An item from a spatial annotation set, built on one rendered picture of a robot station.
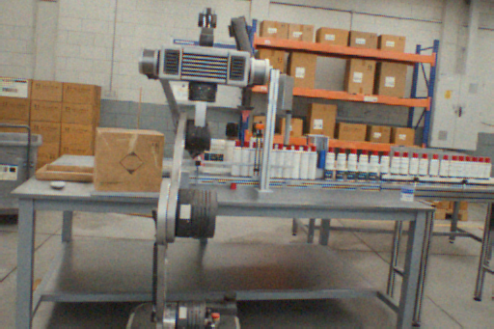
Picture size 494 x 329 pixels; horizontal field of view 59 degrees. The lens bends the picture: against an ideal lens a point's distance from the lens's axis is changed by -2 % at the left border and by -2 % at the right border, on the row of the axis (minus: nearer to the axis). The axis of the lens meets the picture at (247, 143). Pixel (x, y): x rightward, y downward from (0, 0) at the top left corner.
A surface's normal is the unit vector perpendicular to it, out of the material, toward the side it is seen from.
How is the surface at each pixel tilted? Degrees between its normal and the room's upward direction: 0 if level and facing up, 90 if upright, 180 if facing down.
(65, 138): 90
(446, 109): 90
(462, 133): 90
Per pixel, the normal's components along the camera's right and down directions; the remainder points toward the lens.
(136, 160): 0.36, 0.11
